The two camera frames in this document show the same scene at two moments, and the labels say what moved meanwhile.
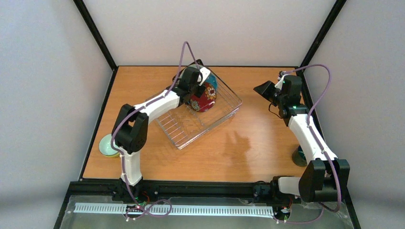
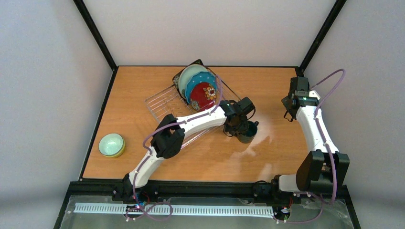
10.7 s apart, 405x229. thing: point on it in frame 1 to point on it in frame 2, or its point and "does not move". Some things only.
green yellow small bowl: (105, 146) does not move
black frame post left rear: (96, 34) does not move
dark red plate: (206, 101) does not move
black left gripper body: (198, 90) to (234, 127)
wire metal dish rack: (184, 125) does not move
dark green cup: (299, 157) to (247, 138)
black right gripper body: (277, 93) to (290, 105)
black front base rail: (255, 191) does not move
